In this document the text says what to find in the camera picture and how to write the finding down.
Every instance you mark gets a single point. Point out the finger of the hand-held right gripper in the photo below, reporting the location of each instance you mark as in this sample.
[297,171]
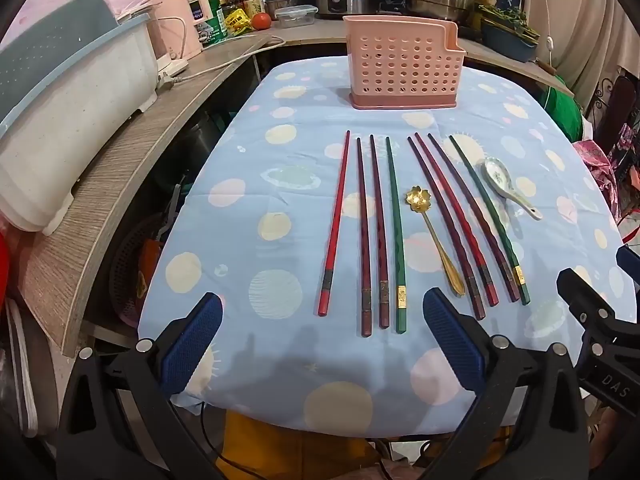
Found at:
[580,295]
[630,262]

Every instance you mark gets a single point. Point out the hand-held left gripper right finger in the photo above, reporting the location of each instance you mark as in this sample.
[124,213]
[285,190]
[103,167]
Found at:
[452,335]

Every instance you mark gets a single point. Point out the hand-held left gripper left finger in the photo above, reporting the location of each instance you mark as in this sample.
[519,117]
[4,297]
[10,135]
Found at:
[192,345]

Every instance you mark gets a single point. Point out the green chopstick gold band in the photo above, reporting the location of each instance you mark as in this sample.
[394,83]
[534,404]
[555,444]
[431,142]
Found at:
[396,235]
[520,276]

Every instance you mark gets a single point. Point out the pink perforated utensil basket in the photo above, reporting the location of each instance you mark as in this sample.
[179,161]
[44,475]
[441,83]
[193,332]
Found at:
[400,60]

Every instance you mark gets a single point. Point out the pink floral cloth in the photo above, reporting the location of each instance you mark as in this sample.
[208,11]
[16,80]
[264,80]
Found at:
[600,170]

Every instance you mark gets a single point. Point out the gold flower spoon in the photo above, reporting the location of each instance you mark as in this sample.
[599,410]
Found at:
[417,199]

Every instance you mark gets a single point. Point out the white ceramic soup spoon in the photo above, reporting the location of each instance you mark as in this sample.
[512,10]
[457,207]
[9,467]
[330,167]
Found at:
[496,172]

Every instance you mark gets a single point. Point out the black metal chair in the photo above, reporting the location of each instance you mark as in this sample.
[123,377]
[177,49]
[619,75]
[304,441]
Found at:
[617,110]

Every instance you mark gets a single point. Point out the green bag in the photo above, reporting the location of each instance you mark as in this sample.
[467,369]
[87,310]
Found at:
[565,110]

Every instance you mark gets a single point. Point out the wood grain side counter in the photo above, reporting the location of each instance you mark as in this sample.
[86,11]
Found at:
[125,170]

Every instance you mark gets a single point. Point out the beige hanging cloth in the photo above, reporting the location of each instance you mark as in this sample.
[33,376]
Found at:
[575,20]

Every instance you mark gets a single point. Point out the blue basin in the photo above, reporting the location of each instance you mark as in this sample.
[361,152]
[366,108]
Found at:
[505,47]

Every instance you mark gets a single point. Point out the white dish cabinet blue lid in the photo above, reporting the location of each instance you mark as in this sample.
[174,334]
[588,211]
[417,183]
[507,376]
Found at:
[65,125]

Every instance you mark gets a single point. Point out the leafy green vegetables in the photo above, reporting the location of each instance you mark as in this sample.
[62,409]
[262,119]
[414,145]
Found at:
[505,17]

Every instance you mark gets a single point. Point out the pink electric kettle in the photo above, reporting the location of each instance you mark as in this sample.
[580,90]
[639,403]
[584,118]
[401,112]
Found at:
[182,30]

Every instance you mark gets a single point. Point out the green tin can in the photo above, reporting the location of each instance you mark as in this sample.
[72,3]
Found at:
[215,20]

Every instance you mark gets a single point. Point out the yellow snack packet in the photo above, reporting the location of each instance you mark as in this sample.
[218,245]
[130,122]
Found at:
[236,21]

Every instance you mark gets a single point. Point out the red tomato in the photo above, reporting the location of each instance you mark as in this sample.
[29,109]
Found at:
[261,21]

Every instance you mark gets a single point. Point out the glass food container teal lid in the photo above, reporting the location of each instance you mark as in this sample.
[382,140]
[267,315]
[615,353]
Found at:
[295,16]

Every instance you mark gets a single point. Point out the small steel pot with lid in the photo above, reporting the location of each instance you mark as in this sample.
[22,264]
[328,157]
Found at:
[285,2]

